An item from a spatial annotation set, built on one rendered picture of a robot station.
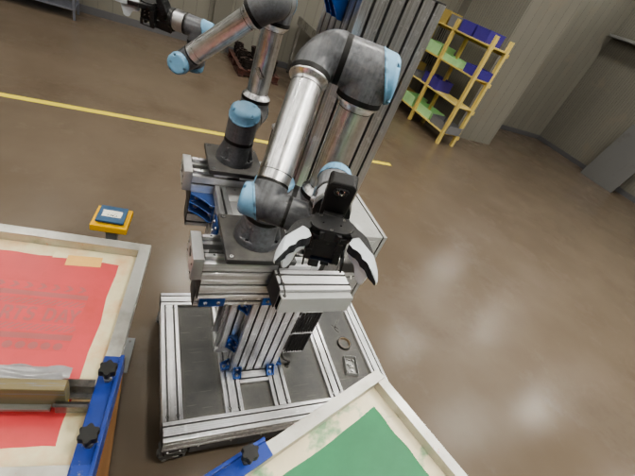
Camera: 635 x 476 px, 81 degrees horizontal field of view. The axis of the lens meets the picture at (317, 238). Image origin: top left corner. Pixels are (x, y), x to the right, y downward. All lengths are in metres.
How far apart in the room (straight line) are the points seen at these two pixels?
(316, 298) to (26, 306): 0.86
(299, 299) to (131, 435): 1.25
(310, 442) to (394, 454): 0.27
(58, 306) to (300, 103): 0.95
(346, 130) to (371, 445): 0.92
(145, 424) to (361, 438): 1.24
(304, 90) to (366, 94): 0.15
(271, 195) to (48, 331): 0.80
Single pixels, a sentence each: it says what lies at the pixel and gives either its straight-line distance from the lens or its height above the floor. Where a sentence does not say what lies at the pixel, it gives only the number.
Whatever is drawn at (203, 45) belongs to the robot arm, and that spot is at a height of 1.65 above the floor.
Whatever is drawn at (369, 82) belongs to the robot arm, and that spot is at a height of 1.83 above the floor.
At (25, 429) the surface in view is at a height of 0.96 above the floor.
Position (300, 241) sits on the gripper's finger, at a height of 1.67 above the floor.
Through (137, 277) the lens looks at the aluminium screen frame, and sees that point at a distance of 1.41.
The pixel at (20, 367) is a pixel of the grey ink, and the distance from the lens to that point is 1.27.
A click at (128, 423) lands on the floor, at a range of 2.22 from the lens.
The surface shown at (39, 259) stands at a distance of 1.53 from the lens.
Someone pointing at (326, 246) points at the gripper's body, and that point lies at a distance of 0.62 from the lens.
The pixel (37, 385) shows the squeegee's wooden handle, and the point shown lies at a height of 1.06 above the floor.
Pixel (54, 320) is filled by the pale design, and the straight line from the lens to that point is 1.35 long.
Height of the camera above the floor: 2.01
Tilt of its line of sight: 35 degrees down
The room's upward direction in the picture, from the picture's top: 24 degrees clockwise
